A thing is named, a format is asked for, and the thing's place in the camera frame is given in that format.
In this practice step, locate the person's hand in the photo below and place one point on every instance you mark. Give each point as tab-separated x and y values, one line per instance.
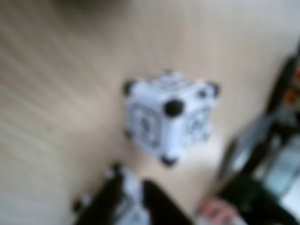
218	213

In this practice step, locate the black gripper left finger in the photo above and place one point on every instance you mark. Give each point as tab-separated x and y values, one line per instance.
107	206

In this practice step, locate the white cube bolt symbol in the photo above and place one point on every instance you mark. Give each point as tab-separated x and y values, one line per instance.
152	117

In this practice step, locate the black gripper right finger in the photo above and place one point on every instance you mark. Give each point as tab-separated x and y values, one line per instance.
164	211

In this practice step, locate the black device with orange parts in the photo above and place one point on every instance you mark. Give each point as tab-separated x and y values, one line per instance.
279	93

